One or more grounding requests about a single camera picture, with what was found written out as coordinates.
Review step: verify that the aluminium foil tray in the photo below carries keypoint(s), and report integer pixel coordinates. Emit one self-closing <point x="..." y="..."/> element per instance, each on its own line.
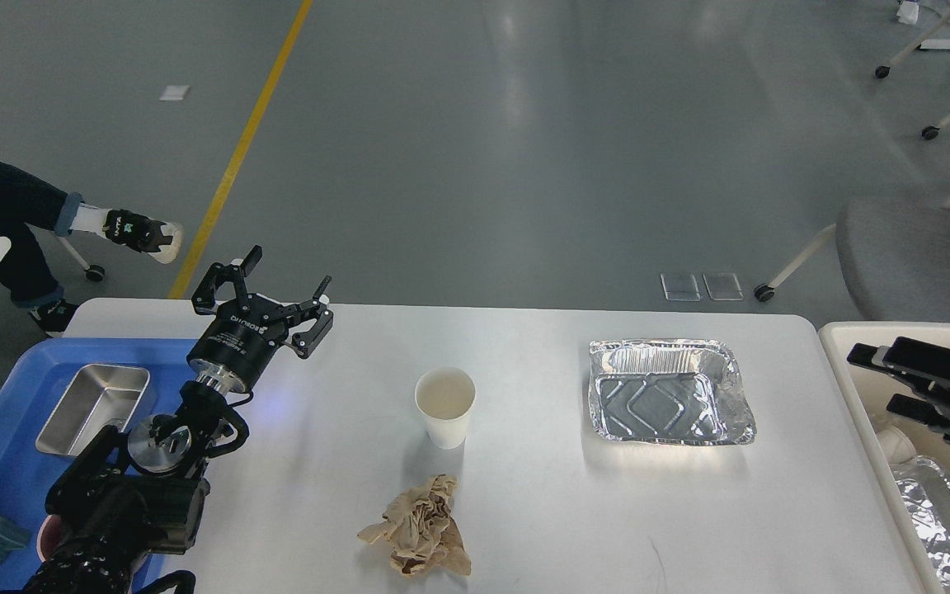
<point x="675" y="392"/>

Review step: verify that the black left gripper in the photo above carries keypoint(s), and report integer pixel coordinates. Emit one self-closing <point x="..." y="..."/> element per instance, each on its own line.
<point x="239" y="342"/>

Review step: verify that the stainless steel tray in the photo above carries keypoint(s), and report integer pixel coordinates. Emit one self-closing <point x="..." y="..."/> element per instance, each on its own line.
<point x="99" y="395"/>

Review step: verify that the seated person in black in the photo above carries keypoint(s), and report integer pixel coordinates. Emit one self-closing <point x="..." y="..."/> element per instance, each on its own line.
<point x="27" y="202"/>

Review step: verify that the pink mug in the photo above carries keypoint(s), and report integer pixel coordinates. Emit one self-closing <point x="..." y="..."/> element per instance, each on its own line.
<point x="50" y="536"/>

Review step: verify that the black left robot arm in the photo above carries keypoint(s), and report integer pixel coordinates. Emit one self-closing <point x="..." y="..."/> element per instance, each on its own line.
<point x="133" y="493"/>

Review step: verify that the white paper cup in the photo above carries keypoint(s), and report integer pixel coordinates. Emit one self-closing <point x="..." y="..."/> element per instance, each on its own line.
<point x="444" y="398"/>

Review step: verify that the cream plastic bin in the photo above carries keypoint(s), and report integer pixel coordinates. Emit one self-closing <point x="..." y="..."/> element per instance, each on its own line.
<point x="866" y="394"/>

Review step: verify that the grey office chair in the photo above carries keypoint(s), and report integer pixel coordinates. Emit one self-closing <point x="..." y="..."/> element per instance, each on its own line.
<point x="894" y="257"/>

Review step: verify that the brown paper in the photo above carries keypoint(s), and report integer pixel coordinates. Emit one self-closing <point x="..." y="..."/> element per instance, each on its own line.
<point x="420" y="527"/>

